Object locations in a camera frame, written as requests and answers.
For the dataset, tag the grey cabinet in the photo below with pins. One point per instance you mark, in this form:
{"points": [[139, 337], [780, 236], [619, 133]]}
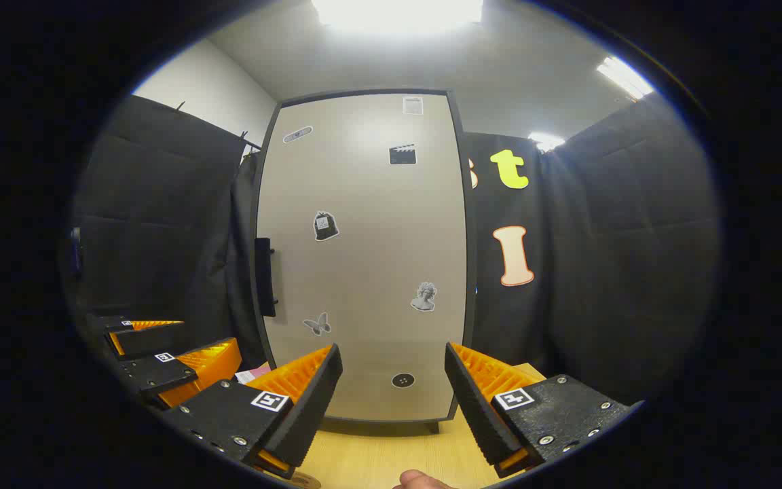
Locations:
{"points": [[471, 238]]}

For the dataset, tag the pink book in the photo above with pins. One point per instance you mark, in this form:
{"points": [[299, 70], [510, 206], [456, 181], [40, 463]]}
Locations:
{"points": [[262, 369]]}

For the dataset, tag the black backdrop cloth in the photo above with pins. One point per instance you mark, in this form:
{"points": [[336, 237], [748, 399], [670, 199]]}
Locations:
{"points": [[160, 224]]}

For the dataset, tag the ceiling light panel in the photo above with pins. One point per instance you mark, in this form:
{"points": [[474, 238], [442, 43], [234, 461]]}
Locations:
{"points": [[546, 141], [398, 12], [625, 76]]}

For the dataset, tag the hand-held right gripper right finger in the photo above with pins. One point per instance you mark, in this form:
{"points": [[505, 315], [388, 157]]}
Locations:
{"points": [[476, 407]]}

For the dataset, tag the round wooden coaster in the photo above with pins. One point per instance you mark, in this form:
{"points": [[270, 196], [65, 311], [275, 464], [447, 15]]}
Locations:
{"points": [[306, 482]]}

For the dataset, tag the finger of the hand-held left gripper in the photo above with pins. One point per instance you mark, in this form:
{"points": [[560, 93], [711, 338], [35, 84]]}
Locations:
{"points": [[160, 373], [150, 339]]}

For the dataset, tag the grey cabinet door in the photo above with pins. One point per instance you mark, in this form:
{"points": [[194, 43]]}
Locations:
{"points": [[364, 272]]}

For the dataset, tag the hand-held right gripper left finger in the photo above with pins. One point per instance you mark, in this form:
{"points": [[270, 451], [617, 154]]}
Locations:
{"points": [[309, 407]]}

